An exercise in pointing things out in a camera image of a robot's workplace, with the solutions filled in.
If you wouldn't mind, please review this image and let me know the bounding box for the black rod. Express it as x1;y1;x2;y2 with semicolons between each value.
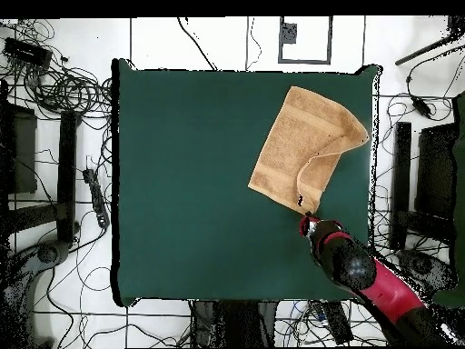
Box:
394;30;465;66

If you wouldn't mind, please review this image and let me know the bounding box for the dark green table cloth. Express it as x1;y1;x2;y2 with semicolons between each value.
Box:
110;57;382;308

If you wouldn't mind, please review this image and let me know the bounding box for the tangled black cable bundle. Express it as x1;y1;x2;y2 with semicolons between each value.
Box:
21;65;114;119

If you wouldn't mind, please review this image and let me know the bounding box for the grey square floor frame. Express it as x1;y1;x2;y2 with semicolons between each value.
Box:
278;15;333;65

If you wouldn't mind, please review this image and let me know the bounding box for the black stand base foot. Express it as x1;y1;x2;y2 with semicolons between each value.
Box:
0;239;71;348
395;248;459;292

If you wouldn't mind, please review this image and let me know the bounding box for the black rectangular box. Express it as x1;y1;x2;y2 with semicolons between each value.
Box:
3;36;54;68

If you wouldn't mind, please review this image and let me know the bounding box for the black upright post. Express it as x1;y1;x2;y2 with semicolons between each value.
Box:
56;110;79;243
390;121;413;250

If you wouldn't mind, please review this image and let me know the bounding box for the tan terry towel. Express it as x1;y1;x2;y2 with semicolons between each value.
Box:
247;85;371;216

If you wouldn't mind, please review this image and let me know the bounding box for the black flat bar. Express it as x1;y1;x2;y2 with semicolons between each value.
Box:
321;300;354;345

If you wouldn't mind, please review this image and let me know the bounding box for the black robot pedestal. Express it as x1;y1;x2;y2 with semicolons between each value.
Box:
190;299;279;348

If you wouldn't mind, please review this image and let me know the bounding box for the black power adapter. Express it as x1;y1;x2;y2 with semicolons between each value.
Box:
411;96;433;119

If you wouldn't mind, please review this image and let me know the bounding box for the dark flat panel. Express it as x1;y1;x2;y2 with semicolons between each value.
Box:
414;123;460;219
6;103;38;194

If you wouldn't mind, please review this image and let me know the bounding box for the black power strip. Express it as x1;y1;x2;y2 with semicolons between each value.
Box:
82;167;111;229

